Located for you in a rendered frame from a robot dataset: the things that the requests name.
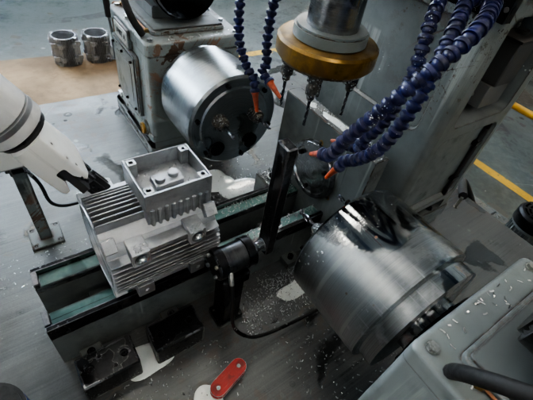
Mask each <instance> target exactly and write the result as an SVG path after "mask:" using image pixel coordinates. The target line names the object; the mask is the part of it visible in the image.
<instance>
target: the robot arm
mask: <svg viewBox="0 0 533 400"><path fill-rule="evenodd" d="M0 152H4V153H7V154H12V156H13V157H14V158H15V159H16V160H17V161H19V162H20V163H21V164H22V165H24V166H25V167H26V168H27V169H29V170H30V171H31V172H32V173H33V174H35V175H36V176H38V177H39V178H41V179H43V180H44V181H45V182H46V183H48V184H49V185H51V186H52V187H54V188H55V189H57V190H58V191H59V192H61V193H63V194H68V192H70V189H69V187H68V185H67V182H66V181H68V182H69V183H70V184H71V185H73V186H74V187H75V188H77V189H78V190H79V191H81V192H82V193H83V194H85V193H86V192H87V191H88V192H90V193H91V194H95V193H98V192H100V191H104V190H108V189H109V188H110V187H111V186H110V184H109V181H108V180H107V179H106V178H104V177H103V176H102V175H100V174H99V173H97V172H96V171H95V170H93V171H91V170H92V169H91V167H90V166H89V165H88V164H87V163H85V162H84V161H83V160H82V157H81V156H80V154H79V151H78V149H77V148H76V147H75V145H74V144H73V142H72V141H71V140H69V139H68V138H67V137H66V136H65V135H63V134H62V133H61V132H60V131H59V130H58V129H56V128H55V127H54V126H52V125H51V124H49V123H48V122H46V121H45V119H44V114H43V113H42V112H41V111H40V107H39V105H38V104H36V103H35V102H34V101H33V100H32V98H30V97H29V96H28V95H26V94H25V93H23V92H22V91H21V90H20V89H18V88H17V87H16V86H15V85H13V84H12V83H11V82H10V81H9V80H8V79H7V78H5V77H4V76H3V75H2V74H0Z"/></svg>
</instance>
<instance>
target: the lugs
mask: <svg viewBox="0 0 533 400"><path fill-rule="evenodd" d="M90 194H91V193H90V192H88V191H87V192H86V193H85V194H83V193H82V192H78V193H77V194H76V195H75V196H76V198H77V200H78V202H79V204H81V203H82V202H81V197H85V196H87V195H90ZM201 211H202V213H203V216H204V217H212V216H213V215H216V214H218V212H217V208H216V205H215V202H214V201H210V202H207V203H204V204H202V205H201ZM98 244H99V246H100V249H101V250H102V255H103V256H104V257H108V256H111V255H113V254H116V253H118V252H119V250H118V248H117V245H116V242H115V240H114V238H112V237H110V238H108V239H105V240H102V241H99V242H98ZM111 288H112V287H111ZM112 291H113V294H114V296H115V297H116V298H118V297H120V296H122V295H124V294H127V293H128V291H126V292H124V293H121V294H117V292H116V291H115V289H114V288H112Z"/></svg>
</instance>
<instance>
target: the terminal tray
mask: <svg viewBox="0 0 533 400"><path fill-rule="evenodd" d="M121 163H122V168H123V172H124V177H125V183H127V184H128V186H129V187H131V190H132V191H133V193H134V194H135V196H136V197H137V200H138V201H139V203H140V206H142V210H143V211H144V216H145V219H146V222H147V223H148V225H152V226H155V225H156V222H158V223H160V224H162V223H163V220H166V221H169V220H170V217H173V218H174V219H175V218H176V215H178V214H179V216H182V215H183V213H184V212H186V213H189V212H190V210H193V211H196V208H199V209H201V205H202V204H204V203H207V202H210V200H211V192H212V177H213V176H212V175H211V173H210V172H209V171H208V169H207V168H206V167H205V166H204V164H203V163H202V162H201V161H200V160H199V159H198V157H197V156H196V155H195V154H194V152H193V151H192V150H191V149H190V147H189V146H188V145H187V144H186V143H185V144H180V145H177V146H174V147H170V148H165V149H162V150H159V151H156V152H151V153H148V154H144V155H141V156H136V157H133V158H130V159H126V160H122V161H121ZM175 163H176V165H177V166H175ZM172 165H173V167H171V166H172ZM183 165H184V166H188V167H184V166H183ZM158 166H159V168H158ZM170 167H171V168H170ZM180 167H181V168H183V169H182V170H181V169H180ZM156 168H157V169H156ZM161 169H162V170H161ZM165 169H166V170H165ZM158 171H159V172H158ZM144 172H145V173H146V174H145V175H146V176H144V175H142V173H143V174H144ZM153 172H155V173H153ZM138 173H139V175H140V176H138ZM148 174H149V177H148ZM136 176H137V177H138V178H137V177H136ZM184 176H186V178H185V177H184ZM184 178H185V179H184ZM189 178H190V179H189ZM149 179H150V182H149ZM188 179H189V182H188ZM141 180H142V181H141ZM140 181H141V182H140ZM181 183H182V184H181ZM141 187H142V188H143V190H142V188H141Z"/></svg>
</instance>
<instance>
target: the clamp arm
mask: <svg viewBox="0 0 533 400"><path fill-rule="evenodd" d="M297 152H298V147H297V146H296V145H295V144H294V143H293V142H292V141H291V140H290V139H289V138H285V139H282V140H279V141H278V144H277V148H276V153H275V157H274V164H273V168H272V172H271V177H270V184H269V188H268V192H267V197H266V205H265V209H264V213H263V220H262V224H261V229H260V233H259V238H258V242H259V243H261V242H263V243H262V244H261V245H260V246H261V248H262V249H261V251H262V252H263V254H264V255H268V254H270V253H272V252H273V250H274V244H275V241H276V237H277V234H278V228H279V226H280V225H281V218H282V212H283V209H284V205H285V202H286V196H287V193H288V189H289V186H290V180H291V177H292V174H293V168H294V164H295V161H296V160H297V156H298V153H297ZM263 247H264V248H263Z"/></svg>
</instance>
